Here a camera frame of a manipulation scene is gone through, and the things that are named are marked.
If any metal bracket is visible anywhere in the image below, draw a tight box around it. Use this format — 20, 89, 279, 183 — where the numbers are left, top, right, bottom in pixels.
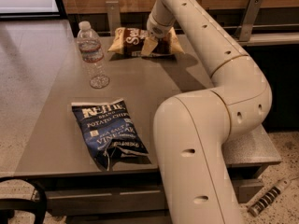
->
235, 0, 263, 42
106, 0, 121, 36

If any white power strip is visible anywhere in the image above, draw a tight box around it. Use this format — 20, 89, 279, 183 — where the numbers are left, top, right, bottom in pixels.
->
249, 177, 292, 217

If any clear plastic water bottle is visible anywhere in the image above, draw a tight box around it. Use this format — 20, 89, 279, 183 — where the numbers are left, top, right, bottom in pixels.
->
77, 21, 110, 89

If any blue potato chip bag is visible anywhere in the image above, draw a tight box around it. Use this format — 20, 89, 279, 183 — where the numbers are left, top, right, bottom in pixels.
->
71, 99, 149, 170

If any right metal bracket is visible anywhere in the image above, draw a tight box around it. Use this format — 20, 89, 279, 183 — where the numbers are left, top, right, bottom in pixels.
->
235, 0, 263, 42

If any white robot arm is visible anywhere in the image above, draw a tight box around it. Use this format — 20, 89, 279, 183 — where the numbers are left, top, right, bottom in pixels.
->
147, 0, 272, 224

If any black chair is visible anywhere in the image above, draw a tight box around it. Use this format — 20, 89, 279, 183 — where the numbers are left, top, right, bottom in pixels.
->
0, 179, 47, 224

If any left metal bracket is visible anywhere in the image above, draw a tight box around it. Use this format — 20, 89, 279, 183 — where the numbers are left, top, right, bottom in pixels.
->
106, 0, 121, 36

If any grey table drawer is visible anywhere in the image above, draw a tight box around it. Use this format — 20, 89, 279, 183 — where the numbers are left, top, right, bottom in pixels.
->
43, 177, 264, 217

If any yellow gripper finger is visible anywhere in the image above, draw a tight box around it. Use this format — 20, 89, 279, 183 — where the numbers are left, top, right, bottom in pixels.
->
141, 36, 158, 56

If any brown chip bag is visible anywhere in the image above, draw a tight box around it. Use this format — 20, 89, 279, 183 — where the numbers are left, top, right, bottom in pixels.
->
108, 27, 184, 57

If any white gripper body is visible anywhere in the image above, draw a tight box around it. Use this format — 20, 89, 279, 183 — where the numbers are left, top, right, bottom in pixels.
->
147, 3, 175, 38

